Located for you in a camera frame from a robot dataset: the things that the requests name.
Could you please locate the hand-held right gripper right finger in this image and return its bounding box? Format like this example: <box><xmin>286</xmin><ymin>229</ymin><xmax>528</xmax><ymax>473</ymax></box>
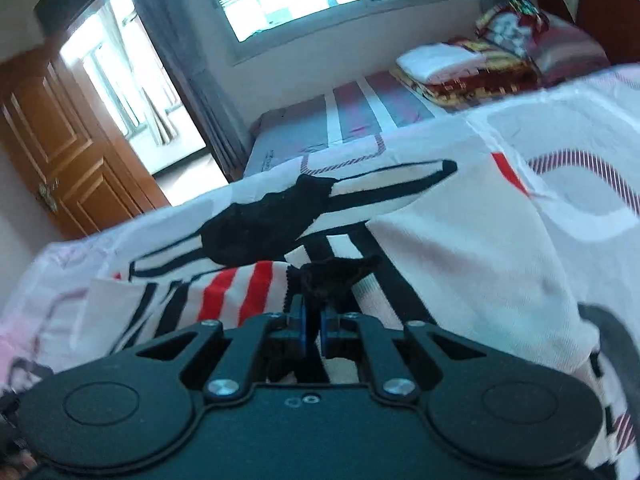
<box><xmin>320</xmin><ymin>306</ymin><xmax>494</xmax><ymax>404</ymax></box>

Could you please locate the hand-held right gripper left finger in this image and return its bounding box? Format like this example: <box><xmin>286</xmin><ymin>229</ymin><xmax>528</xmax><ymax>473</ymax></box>
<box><xmin>135</xmin><ymin>295</ymin><xmax>307</xmax><ymax>402</ymax></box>

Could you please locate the black white red striped sweater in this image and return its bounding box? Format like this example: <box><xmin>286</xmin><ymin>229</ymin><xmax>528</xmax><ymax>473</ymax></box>
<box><xmin>90</xmin><ymin>159</ymin><xmax>459</xmax><ymax>376</ymax></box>

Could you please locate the pink grey bed sheet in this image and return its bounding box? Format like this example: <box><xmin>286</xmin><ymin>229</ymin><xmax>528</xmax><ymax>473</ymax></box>
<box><xmin>0</xmin><ymin>65</ymin><xmax>640</xmax><ymax>480</ymax></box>

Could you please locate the beige curtain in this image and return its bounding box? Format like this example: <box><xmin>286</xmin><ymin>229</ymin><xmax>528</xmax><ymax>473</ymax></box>
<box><xmin>141</xmin><ymin>82</ymin><xmax>179</xmax><ymax>147</ymax></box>

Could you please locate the wooden door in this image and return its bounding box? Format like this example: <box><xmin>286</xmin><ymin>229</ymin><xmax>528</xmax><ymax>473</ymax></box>
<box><xmin>0</xmin><ymin>44</ymin><xmax>172</xmax><ymax>242</ymax></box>

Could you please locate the folded red patterned blanket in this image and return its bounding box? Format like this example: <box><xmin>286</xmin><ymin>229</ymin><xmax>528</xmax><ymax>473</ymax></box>
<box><xmin>389</xmin><ymin>36</ymin><xmax>540</xmax><ymax>112</ymax></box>

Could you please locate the folded white towel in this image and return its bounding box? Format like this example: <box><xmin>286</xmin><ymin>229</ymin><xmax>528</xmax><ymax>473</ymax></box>
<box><xmin>396</xmin><ymin>43</ymin><xmax>489</xmax><ymax>82</ymax></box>

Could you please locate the red striped pillow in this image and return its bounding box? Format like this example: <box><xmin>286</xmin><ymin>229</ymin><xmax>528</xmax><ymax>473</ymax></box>
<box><xmin>475</xmin><ymin>2</ymin><xmax>612</xmax><ymax>88</ymax></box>

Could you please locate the red flower-shaped headboard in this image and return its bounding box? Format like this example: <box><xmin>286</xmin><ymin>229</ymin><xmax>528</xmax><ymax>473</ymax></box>
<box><xmin>535</xmin><ymin>0</ymin><xmax>640</xmax><ymax>68</ymax></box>

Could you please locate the metal door handle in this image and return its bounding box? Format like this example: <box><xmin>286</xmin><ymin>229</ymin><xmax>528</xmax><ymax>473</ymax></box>
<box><xmin>37</xmin><ymin>182</ymin><xmax>62</xmax><ymax>212</ymax></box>

